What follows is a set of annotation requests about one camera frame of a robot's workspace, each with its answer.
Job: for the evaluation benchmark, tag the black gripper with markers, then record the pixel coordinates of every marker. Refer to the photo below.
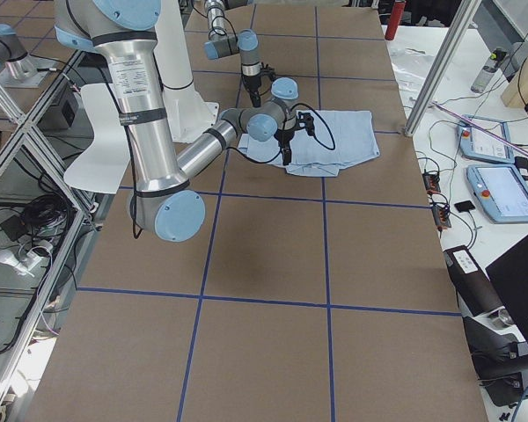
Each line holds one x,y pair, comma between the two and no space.
252,84
285,134

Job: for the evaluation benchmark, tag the light blue button-up shirt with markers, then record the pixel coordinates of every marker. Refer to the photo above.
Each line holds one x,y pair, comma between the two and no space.
343,139

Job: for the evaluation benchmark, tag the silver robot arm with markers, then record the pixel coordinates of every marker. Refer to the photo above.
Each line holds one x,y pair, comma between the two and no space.
176,217
225,41

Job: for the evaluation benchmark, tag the brown paper table cover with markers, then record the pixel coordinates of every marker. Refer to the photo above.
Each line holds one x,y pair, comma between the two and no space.
300,299

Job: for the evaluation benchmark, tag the orange circuit board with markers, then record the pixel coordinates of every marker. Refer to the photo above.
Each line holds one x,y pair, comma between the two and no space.
431,182

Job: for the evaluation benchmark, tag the red cylinder bottle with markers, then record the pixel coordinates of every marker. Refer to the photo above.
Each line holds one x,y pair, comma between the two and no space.
395,19

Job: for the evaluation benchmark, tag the far blue teach pendant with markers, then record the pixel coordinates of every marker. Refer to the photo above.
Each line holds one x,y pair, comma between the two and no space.
476,145

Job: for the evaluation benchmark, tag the blue teach pendant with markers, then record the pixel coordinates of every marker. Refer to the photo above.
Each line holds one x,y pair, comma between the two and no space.
476,145
500,190

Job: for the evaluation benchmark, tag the near blue teach pendant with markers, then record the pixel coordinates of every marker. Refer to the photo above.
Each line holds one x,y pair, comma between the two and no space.
500,190

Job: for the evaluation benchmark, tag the grey spray bottle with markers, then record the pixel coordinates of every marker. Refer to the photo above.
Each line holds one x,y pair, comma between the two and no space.
490,67

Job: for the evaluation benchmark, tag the black monitor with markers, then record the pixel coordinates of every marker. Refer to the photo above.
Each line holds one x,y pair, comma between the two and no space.
509,276

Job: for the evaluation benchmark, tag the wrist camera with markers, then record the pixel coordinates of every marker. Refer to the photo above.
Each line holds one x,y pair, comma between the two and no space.
305,121
269,72

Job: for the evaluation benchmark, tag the grey aluminium frame post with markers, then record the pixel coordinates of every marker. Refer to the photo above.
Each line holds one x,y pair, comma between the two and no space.
452,39

